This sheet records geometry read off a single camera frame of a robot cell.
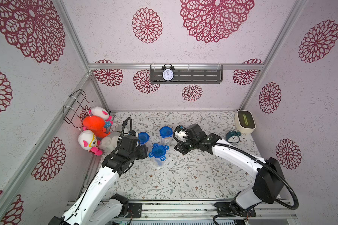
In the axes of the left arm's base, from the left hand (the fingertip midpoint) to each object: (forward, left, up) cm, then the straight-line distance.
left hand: (143, 150), depth 78 cm
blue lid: (+17, -12, -6) cm, 22 cm away
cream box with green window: (+31, -72, -12) cm, 79 cm away
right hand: (+3, -18, -1) cm, 18 cm away
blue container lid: (+11, +2, -4) cm, 12 cm away
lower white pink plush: (+5, +32, +2) cm, 33 cm away
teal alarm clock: (+17, -59, -12) cm, 63 cm away
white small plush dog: (+8, +23, -5) cm, 25 cm away
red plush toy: (+16, +30, +2) cm, 34 cm away
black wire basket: (+14, +38, +16) cm, 44 cm away
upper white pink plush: (+28, +32, +2) cm, 43 cm away
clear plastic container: (+12, -13, -11) cm, 21 cm away
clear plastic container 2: (0, -8, -18) cm, 20 cm away
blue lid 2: (+2, -8, -6) cm, 10 cm away
